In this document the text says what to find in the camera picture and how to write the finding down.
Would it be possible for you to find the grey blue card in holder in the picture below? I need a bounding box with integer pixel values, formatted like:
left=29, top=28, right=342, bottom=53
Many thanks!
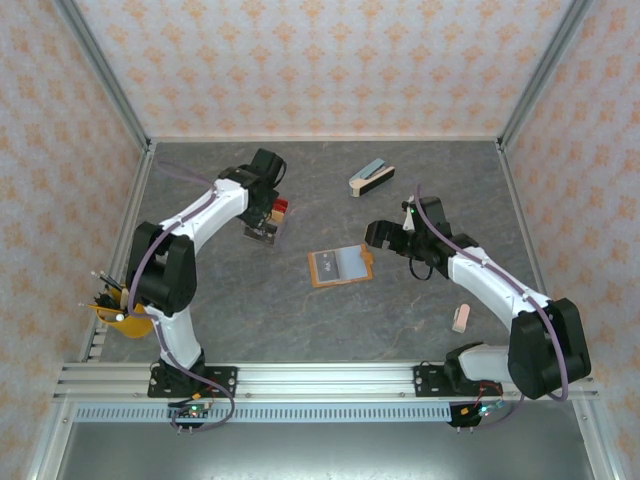
left=339, top=247, right=370, bottom=280

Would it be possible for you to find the slotted grey cable duct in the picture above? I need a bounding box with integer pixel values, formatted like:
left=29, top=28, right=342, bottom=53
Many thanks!
left=73, top=405, right=454, bottom=424

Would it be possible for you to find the black cards stack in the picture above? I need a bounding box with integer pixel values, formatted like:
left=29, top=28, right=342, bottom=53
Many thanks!
left=243, top=224, right=279, bottom=246

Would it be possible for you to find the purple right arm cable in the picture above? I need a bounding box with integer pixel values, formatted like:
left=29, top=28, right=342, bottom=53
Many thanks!
left=414, top=182, right=571, bottom=431

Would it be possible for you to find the yellow pencil cup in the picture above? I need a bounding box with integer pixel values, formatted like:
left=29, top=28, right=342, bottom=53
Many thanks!
left=94, top=287, right=154, bottom=340

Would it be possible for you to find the aluminium slanted frame post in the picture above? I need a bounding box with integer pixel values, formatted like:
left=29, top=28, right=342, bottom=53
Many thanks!
left=52, top=0, right=154, bottom=151
left=498, top=0, right=596, bottom=151

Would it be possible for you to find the pink eraser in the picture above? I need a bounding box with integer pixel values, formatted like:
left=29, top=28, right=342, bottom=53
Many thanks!
left=451, top=303, right=472, bottom=334

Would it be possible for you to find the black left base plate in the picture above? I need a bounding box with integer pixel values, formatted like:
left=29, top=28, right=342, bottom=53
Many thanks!
left=146, top=365, right=240, bottom=400

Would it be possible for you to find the black card in holder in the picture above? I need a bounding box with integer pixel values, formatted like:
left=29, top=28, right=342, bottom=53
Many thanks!
left=318, top=251, right=343, bottom=282

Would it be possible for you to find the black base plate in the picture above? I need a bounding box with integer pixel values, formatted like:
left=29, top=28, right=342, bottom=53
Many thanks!
left=412, top=363, right=502, bottom=400
left=146, top=365, right=240, bottom=400

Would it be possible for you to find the grey metal lower panel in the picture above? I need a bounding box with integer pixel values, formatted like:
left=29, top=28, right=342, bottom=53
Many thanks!
left=54, top=422, right=589, bottom=480

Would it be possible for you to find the aluminium rear frame rail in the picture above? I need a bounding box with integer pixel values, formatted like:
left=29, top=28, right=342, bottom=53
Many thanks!
left=147, top=133, right=504, bottom=145

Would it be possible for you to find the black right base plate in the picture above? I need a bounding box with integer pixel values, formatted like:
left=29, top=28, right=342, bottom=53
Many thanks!
left=412, top=363, right=502, bottom=400

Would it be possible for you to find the aluminium side table rail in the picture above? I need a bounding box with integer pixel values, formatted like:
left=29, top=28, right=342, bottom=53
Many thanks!
left=496, top=139, right=572, bottom=362
left=78, top=142, right=157, bottom=364

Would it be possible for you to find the clear acrylic card organizer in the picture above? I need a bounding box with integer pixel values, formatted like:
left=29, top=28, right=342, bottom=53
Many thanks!
left=242, top=197, right=291, bottom=247

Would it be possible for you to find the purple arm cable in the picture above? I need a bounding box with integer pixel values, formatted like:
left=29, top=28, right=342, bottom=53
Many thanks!
left=414, top=182, right=571, bottom=431
left=127, top=159, right=236, bottom=432

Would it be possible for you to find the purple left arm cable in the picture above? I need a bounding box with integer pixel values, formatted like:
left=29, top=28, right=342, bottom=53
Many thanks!
left=127, top=159, right=236, bottom=432

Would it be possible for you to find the wide aluminium mounting rail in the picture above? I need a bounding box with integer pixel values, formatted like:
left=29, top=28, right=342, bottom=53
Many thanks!
left=52, top=360, right=600, bottom=402

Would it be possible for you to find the short aluminium lower post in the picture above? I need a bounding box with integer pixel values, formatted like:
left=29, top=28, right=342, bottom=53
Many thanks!
left=27, top=399, right=76, bottom=480
left=572, top=399, right=616, bottom=480

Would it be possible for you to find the blue beige black stapler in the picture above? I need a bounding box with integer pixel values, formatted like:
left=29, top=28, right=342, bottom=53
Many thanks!
left=348, top=158, right=396, bottom=199

